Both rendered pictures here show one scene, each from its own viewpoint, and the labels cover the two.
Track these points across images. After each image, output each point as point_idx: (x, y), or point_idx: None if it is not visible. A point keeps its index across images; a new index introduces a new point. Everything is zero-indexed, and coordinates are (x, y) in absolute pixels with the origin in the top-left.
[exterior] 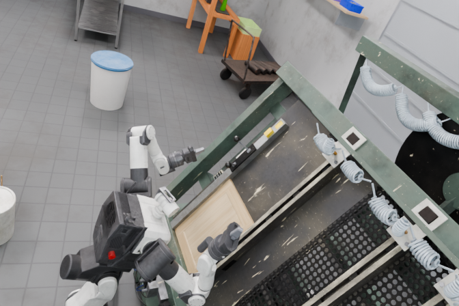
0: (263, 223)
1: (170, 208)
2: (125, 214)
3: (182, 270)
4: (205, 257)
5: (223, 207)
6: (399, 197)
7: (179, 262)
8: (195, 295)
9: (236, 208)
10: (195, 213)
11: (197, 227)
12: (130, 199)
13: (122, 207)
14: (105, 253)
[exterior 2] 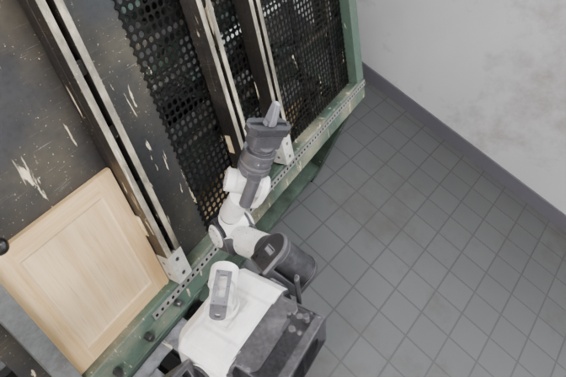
0: (123, 140)
1: (234, 270)
2: (299, 330)
3: (256, 235)
4: (267, 181)
5: (56, 260)
6: None
7: (147, 318)
8: (250, 220)
9: (65, 221)
10: (56, 333)
11: (84, 315)
12: (258, 357)
13: (293, 346)
14: (313, 348)
